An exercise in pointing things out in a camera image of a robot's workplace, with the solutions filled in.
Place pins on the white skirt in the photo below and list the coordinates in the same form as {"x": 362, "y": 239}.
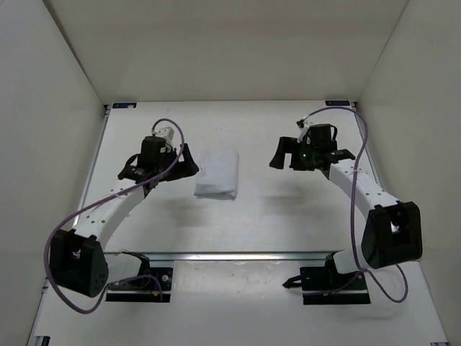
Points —
{"x": 218, "y": 175}

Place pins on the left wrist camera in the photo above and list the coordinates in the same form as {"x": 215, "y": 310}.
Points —
{"x": 166, "y": 133}

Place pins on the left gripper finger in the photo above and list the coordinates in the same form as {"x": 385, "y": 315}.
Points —
{"x": 188, "y": 161}
{"x": 182, "y": 170}

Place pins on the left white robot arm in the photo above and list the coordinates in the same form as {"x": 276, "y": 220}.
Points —
{"x": 76, "y": 258}

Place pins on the right blue corner label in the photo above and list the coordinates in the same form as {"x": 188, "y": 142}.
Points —
{"x": 337, "y": 103}

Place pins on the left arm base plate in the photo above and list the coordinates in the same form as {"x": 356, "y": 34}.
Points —
{"x": 146, "y": 290}

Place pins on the aluminium front rail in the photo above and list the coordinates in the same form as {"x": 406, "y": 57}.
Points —
{"x": 236, "y": 256}

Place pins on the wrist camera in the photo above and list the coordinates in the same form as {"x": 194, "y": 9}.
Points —
{"x": 303, "y": 124}
{"x": 166, "y": 133}

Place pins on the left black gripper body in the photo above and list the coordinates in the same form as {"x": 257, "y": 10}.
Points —
{"x": 165, "y": 161}

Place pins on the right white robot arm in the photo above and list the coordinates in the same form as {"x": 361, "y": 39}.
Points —
{"x": 392, "y": 232}

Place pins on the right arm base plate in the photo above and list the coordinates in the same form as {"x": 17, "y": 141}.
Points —
{"x": 321, "y": 287}

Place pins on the blue corner label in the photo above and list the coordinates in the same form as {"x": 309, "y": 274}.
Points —
{"x": 337, "y": 103}
{"x": 124, "y": 105}

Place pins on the left blue corner label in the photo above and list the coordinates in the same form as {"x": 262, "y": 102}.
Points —
{"x": 124, "y": 105}

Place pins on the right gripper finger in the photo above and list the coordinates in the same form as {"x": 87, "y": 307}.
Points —
{"x": 286, "y": 145}
{"x": 298, "y": 161}

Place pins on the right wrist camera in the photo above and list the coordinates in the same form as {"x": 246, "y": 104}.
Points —
{"x": 303, "y": 124}

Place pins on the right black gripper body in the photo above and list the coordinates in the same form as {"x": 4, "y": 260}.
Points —
{"x": 305, "y": 147}

